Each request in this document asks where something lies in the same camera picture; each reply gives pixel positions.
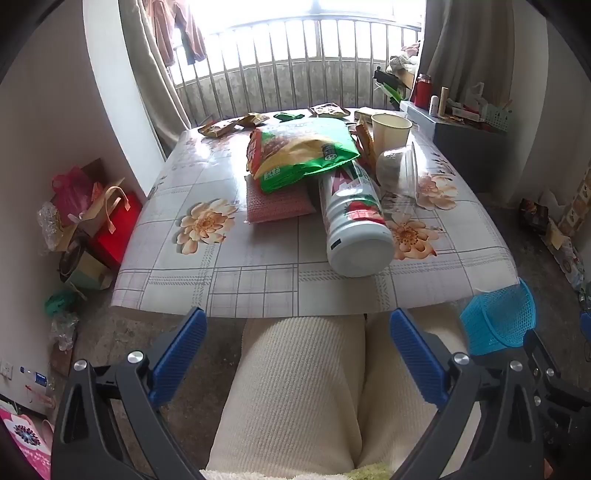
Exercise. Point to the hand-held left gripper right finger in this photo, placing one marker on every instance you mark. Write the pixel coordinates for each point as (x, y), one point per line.
(415, 353)

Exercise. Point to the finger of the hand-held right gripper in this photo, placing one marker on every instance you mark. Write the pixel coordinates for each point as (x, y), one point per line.
(540, 353)
(586, 325)

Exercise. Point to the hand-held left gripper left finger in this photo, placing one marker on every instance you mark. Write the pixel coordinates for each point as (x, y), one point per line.
(182, 353)

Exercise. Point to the blue mesh waste basket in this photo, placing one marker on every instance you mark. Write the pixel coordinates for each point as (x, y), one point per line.
(496, 318)

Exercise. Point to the white bottle with strawberry label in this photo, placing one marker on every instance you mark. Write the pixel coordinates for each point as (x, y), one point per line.
(358, 226)

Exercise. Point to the pink snack bag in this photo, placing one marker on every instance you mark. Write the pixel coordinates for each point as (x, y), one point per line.
(277, 205)

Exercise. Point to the clear plastic cup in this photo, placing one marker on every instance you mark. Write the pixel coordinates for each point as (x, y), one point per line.
(399, 175)

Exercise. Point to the cream paper cup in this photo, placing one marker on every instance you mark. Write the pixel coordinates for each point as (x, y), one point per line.
(390, 134)

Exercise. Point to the green chip bag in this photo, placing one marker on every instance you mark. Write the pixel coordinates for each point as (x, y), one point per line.
(295, 152)

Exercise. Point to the person's right leg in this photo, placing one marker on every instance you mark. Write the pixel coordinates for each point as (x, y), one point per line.
(415, 323)

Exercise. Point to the person's leg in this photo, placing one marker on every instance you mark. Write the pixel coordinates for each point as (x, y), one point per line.
(415, 323)
(291, 392)

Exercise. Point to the pile of white bags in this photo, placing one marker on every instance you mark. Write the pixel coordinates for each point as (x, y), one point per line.
(565, 258)

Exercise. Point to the floral plastic tablecloth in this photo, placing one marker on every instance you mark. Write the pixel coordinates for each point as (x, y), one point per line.
(184, 263)

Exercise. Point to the person's left leg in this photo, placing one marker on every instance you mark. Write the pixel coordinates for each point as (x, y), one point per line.
(291, 392)

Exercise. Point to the dark snack bag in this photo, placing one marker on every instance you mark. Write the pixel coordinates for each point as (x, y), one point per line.
(534, 214)

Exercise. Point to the pale green box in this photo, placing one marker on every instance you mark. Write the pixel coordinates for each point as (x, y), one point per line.
(90, 272)

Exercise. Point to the patterned wrapped roll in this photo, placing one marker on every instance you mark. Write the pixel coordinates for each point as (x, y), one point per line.
(579, 198)

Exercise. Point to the green plastic bag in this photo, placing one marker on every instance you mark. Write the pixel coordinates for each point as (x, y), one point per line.
(60, 302)

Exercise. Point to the red gift bag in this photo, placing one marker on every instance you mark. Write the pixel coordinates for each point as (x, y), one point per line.
(117, 235)

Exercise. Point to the cream fluffy top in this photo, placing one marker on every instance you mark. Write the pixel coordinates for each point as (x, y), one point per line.
(295, 475)

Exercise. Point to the pink floral bag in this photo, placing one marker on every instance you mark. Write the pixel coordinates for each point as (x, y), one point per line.
(25, 438)

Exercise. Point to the clear plastic bag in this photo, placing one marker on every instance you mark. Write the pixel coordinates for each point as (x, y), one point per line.
(48, 226)

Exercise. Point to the pink plastic bag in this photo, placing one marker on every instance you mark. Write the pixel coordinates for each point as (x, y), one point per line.
(71, 189)

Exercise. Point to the grey cabinet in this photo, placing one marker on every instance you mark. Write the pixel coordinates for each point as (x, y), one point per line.
(466, 147)

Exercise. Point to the green plastic desk basket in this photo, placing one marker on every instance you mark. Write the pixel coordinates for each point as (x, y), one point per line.
(496, 119)

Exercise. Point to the large gold snack wrapper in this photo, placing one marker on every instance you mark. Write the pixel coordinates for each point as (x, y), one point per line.
(219, 128)

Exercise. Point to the small gold snack wrapper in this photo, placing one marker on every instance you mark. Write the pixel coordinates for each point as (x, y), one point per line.
(253, 120)

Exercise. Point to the small yellow carton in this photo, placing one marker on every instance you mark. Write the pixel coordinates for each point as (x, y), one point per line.
(367, 113)

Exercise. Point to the small white bottle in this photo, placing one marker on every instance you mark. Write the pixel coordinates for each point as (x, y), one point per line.
(434, 106)

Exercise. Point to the wooden tube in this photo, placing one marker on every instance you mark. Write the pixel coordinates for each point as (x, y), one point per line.
(443, 101)

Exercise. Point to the green paper bag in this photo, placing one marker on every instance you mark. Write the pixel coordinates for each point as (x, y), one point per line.
(395, 98)

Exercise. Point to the orange patterned snack packet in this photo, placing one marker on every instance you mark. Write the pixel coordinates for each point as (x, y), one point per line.
(328, 110)

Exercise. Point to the small green packet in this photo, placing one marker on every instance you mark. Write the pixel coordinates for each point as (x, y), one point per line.
(290, 116)

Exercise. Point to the red thermos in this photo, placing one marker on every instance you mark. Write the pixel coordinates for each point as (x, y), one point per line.
(421, 92)

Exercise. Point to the beige curtain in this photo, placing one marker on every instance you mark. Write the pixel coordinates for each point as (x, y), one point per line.
(471, 41)
(157, 78)

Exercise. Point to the cardboard box with clothes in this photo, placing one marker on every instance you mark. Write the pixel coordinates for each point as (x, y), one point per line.
(405, 69)

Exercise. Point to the metal balcony railing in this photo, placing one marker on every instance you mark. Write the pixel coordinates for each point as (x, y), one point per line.
(295, 78)

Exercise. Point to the hanging pink clothes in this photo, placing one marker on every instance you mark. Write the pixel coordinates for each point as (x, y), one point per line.
(166, 32)

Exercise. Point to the wall outlet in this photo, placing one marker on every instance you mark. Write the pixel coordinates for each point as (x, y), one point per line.
(5, 369)

